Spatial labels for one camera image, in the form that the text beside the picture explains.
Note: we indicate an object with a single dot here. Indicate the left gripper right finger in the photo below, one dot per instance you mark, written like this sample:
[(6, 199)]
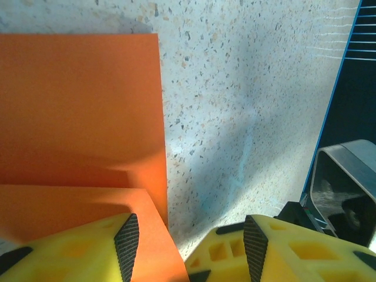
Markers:
[(293, 258)]

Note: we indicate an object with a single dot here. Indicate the blue circuit graphic wall panel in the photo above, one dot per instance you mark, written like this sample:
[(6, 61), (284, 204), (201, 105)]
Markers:
[(355, 102)]

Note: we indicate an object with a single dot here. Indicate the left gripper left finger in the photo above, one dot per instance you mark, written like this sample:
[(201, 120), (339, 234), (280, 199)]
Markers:
[(73, 258)]

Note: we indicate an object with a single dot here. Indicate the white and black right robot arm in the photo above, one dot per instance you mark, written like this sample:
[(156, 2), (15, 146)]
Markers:
[(352, 158)]

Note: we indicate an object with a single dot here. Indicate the orange paper sheet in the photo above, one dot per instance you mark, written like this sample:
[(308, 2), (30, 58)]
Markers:
[(82, 102)]

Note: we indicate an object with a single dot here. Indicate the blue table edge strip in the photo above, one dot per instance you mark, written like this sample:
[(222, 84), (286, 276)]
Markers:
[(332, 97)]

